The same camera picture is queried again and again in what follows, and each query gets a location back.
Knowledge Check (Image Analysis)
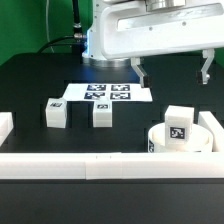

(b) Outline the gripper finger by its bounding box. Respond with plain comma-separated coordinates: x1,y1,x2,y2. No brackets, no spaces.
131,57,150,88
197,49,215,84

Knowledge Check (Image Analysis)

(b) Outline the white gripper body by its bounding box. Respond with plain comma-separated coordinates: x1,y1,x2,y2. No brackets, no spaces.
100,0,224,59

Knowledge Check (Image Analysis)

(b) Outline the white round stool seat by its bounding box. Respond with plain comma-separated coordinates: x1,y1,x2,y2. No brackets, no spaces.
148,123,213,153

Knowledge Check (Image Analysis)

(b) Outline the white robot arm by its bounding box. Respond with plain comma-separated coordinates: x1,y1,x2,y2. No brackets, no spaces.
83,0,224,88

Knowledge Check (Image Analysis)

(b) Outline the white marker sheet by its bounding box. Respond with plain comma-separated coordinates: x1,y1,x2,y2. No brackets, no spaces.
63,83,152,102

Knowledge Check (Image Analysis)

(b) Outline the white right fence bar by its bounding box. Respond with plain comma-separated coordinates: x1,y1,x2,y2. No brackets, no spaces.
198,111,224,153

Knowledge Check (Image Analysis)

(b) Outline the white fence bar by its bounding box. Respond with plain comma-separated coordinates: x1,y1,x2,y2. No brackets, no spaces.
198,111,224,153
0,112,14,147
0,152,224,180

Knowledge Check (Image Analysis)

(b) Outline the white front fence bar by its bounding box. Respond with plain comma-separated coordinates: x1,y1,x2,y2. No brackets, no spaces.
0,152,224,180

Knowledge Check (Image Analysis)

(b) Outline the white left fence bar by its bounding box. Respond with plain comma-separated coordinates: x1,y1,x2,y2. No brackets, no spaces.
0,112,14,147

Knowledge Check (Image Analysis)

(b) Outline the black cable on base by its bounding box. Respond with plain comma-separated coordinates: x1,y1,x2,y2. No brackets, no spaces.
37,0,88,54

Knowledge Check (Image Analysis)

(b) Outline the thin white cable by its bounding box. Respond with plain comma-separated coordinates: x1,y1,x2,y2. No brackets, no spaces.
45,0,55,54

